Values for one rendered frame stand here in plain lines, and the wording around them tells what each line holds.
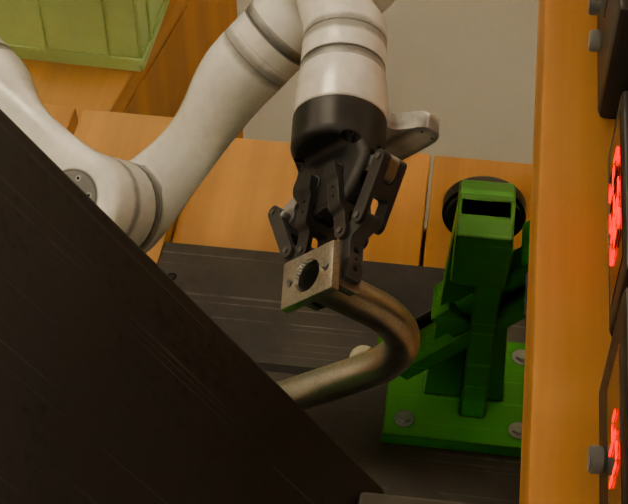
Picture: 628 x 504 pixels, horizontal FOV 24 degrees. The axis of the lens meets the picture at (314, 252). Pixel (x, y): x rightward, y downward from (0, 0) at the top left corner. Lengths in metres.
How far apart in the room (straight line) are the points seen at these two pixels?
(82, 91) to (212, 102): 0.69
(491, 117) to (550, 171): 2.33
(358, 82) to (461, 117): 1.94
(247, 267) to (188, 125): 0.30
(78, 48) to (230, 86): 0.73
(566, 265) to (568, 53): 0.16
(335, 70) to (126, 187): 0.24
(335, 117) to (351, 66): 0.05
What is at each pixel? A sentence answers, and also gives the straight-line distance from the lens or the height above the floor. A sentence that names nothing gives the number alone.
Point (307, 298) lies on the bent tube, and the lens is 1.06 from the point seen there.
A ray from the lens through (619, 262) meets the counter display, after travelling 0.67.
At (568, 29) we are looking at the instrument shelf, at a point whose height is 1.54.
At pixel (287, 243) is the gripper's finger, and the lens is 1.12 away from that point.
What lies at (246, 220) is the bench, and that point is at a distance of 1.64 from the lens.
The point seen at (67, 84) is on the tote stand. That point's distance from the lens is 1.97.
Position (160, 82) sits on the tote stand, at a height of 0.70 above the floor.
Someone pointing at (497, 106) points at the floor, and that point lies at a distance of 3.11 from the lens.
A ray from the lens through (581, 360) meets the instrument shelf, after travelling 0.68.
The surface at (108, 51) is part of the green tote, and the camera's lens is 1.96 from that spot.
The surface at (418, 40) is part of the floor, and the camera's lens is 3.26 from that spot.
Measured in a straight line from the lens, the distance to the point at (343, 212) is 1.09.
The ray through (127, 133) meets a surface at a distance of 1.72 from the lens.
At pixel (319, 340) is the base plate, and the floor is 0.90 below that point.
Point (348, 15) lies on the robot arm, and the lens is 1.18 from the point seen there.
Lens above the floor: 2.07
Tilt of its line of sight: 48 degrees down
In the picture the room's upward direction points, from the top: straight up
